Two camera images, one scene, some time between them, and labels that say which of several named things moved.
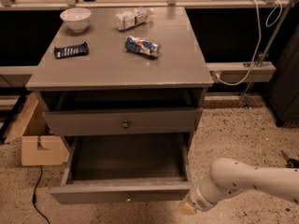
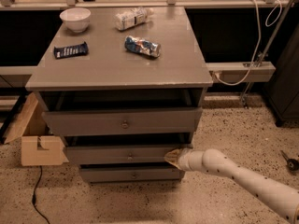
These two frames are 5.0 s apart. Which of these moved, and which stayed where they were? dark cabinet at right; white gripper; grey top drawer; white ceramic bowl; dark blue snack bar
Moved: white gripper
Stayed: grey top drawer; white ceramic bowl; dark blue snack bar; dark cabinet at right
